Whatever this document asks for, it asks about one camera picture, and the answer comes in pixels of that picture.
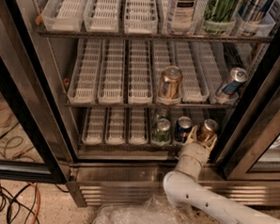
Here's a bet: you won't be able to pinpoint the left glass fridge door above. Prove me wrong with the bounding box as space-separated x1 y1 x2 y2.
0 0 74 184

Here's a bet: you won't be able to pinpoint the right glass fridge door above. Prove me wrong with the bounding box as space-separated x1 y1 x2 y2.
211 23 280 181

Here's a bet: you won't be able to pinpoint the glass fridge door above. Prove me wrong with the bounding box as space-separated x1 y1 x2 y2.
0 0 74 184
211 23 280 181

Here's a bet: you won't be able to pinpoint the green can front bottom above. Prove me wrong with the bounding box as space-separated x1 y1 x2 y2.
152 118 170 144

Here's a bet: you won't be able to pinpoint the bottom wire shelf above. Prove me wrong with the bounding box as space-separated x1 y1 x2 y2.
77 138 216 156

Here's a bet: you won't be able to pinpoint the black cables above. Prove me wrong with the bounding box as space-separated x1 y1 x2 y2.
0 179 43 224

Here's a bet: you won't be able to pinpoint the orange can middle shelf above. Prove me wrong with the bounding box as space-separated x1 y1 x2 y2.
158 66 183 100

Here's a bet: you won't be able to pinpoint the blue silver can middle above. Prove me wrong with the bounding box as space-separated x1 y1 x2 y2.
216 67 248 98

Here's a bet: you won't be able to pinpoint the middle wire shelf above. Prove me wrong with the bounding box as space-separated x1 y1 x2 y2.
65 101 236 109

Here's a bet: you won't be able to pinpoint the steel fridge base grille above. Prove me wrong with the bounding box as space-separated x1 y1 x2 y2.
67 162 280 207

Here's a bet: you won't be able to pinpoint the blue silver can top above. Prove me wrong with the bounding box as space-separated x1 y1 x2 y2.
239 0 274 24

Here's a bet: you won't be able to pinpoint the blue silver can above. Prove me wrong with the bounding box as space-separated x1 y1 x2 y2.
239 0 274 24
216 67 248 98

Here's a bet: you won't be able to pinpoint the wire shelf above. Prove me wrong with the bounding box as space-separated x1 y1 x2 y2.
65 101 236 109
77 138 216 156
38 29 272 43

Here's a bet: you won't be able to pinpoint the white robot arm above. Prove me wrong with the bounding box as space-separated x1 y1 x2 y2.
163 125 280 224

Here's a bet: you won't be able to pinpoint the green can rear bottom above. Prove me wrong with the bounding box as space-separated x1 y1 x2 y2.
154 107 170 121

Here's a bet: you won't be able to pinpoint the blue can bottom shelf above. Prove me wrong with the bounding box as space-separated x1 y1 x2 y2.
175 116 192 143

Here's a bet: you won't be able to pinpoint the tray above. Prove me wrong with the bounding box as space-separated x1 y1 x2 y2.
128 108 148 145
83 0 121 33
41 0 87 32
128 40 153 104
104 107 126 145
124 0 158 35
175 41 210 103
68 39 102 104
151 41 181 105
98 40 125 104
194 40 242 106
82 107 105 145

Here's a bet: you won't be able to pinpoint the white bottle top shelf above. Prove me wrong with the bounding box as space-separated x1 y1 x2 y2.
166 0 197 35

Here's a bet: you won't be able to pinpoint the orange cable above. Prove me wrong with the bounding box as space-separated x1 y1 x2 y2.
24 182 43 224

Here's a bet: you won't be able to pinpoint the clear plastic bag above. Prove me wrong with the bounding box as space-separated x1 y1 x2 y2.
93 195 194 224

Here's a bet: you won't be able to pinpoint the green can top shelf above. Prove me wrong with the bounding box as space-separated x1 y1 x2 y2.
203 0 239 23

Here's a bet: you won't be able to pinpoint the orange can shelf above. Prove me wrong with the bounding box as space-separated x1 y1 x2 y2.
158 66 183 100
196 119 218 143

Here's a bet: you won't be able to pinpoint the orange can bottom shelf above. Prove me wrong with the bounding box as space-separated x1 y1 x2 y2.
196 119 218 143

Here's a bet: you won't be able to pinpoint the top wire shelf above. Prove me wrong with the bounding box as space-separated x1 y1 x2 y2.
38 29 272 43

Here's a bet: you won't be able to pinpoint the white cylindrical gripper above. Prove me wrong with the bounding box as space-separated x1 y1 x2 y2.
175 125 217 181

